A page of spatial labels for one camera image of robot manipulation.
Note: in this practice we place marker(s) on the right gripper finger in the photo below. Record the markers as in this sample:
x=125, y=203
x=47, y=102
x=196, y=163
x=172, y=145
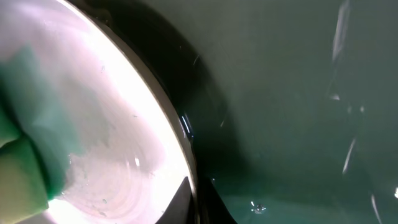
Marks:
x=181, y=209

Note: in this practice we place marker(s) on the green yellow scrub sponge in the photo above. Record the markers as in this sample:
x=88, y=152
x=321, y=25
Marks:
x=23, y=192

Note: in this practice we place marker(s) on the white plate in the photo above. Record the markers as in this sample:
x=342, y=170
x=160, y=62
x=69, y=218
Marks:
x=110, y=146

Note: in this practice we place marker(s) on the dark green serving tray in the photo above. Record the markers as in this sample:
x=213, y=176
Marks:
x=290, y=106

